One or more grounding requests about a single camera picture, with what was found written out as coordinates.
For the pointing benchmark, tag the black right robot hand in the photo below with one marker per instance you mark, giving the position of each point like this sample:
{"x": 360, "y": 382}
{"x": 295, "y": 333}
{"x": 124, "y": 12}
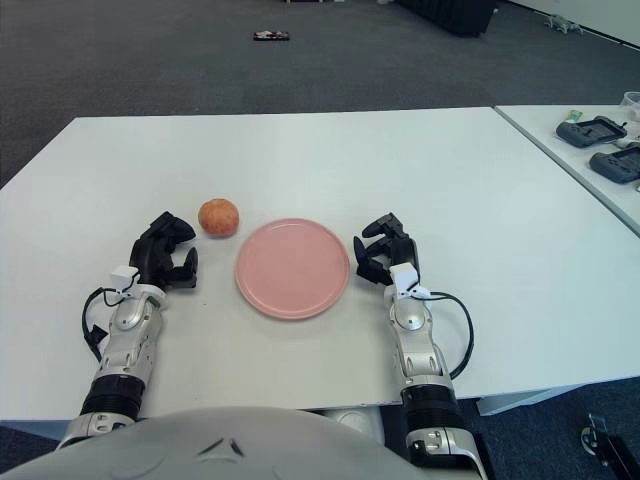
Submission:
{"x": 400, "y": 247}

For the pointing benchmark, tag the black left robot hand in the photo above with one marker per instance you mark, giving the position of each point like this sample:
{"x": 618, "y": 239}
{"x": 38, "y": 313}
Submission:
{"x": 150, "y": 250}

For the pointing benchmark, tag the red-yellow apple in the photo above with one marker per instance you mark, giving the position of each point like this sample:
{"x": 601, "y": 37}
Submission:
{"x": 219, "y": 218}

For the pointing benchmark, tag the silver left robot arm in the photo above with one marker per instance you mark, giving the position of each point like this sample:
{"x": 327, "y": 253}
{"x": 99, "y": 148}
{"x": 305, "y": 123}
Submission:
{"x": 125, "y": 340}

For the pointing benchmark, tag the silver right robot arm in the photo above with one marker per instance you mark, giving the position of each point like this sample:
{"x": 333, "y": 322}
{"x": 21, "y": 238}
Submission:
{"x": 415, "y": 345}

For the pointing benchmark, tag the pink round plate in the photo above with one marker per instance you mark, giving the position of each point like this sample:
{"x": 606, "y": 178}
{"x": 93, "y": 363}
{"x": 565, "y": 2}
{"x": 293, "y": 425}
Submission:
{"x": 292, "y": 270}

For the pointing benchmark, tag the grey robot torso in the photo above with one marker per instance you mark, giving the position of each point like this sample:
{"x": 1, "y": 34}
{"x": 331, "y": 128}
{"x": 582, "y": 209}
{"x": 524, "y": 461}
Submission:
{"x": 200, "y": 450}

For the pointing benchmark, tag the green packet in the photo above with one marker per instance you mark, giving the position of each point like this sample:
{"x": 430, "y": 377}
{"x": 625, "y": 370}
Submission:
{"x": 575, "y": 116}

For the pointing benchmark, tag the grey handheld controller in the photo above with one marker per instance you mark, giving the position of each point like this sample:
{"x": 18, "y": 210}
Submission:
{"x": 617, "y": 165}
{"x": 590, "y": 132}

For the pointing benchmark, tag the black cabinet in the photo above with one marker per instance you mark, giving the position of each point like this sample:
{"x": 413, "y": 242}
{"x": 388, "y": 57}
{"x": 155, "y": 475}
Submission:
{"x": 450, "y": 15}

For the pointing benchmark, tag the small dark flat floor object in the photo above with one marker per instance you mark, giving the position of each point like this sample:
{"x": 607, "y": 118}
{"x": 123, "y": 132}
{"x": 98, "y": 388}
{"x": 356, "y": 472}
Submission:
{"x": 271, "y": 36}

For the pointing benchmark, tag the clear plastic cup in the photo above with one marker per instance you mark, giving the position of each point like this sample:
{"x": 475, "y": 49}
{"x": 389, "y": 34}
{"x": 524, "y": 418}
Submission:
{"x": 632, "y": 105}

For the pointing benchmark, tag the small grey quadruped robot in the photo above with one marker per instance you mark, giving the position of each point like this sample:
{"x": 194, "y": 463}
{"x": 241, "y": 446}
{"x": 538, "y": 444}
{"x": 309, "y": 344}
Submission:
{"x": 562, "y": 22}

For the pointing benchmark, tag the black caster wheel stand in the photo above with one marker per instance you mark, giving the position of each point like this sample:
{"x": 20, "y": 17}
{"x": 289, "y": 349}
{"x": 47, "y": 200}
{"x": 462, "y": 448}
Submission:
{"x": 612, "y": 447}

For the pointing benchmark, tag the white table frame beam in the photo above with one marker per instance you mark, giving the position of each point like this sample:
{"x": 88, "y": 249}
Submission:
{"x": 520, "y": 402}

